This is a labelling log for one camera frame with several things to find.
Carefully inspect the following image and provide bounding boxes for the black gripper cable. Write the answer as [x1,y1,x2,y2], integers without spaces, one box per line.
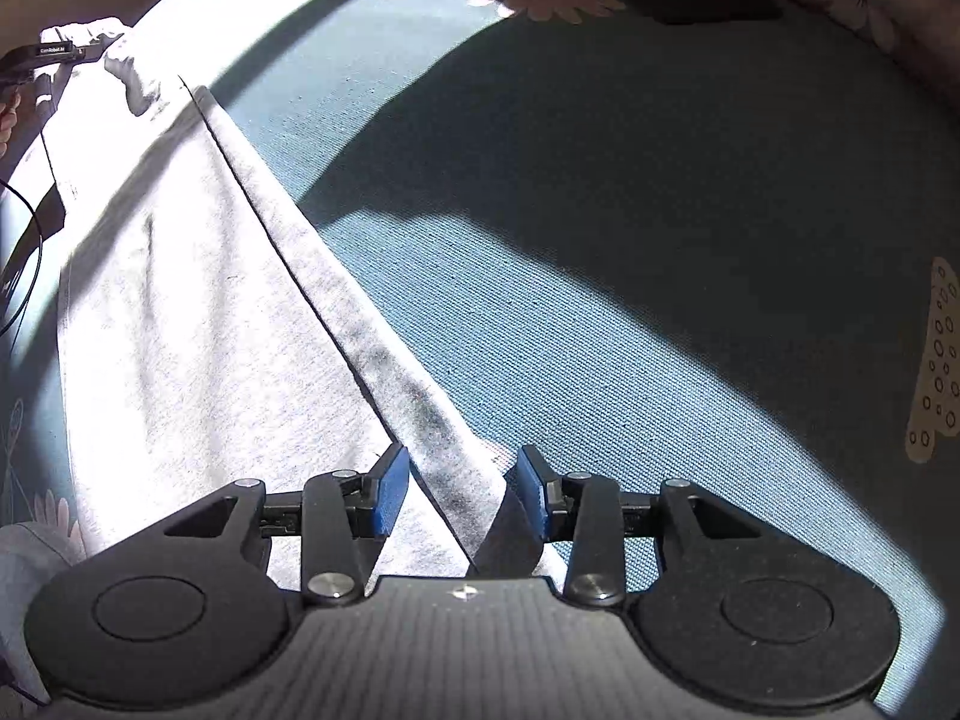
[0,71,77,336]

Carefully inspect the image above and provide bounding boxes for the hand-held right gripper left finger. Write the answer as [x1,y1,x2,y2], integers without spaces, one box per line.
[161,444,412,606]

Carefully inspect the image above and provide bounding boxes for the grey sweatpants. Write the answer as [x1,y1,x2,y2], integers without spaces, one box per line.
[41,15,572,595]

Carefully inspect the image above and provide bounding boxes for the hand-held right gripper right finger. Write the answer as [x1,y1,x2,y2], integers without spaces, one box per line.
[517,444,762,606]

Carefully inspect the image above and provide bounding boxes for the bed with teal patterned sheet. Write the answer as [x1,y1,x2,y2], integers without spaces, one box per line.
[0,0,960,720]

